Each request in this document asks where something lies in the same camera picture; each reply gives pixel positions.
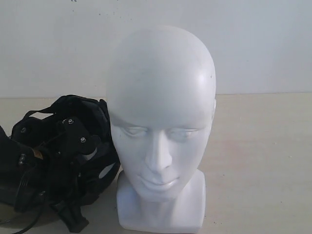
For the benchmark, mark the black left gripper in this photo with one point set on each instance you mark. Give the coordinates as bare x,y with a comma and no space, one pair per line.
25,180

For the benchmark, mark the white mannequin head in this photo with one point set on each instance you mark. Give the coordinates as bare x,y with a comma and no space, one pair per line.
160,94

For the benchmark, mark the black helmet with tinted visor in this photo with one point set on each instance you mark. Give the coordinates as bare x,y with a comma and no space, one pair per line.
91,177

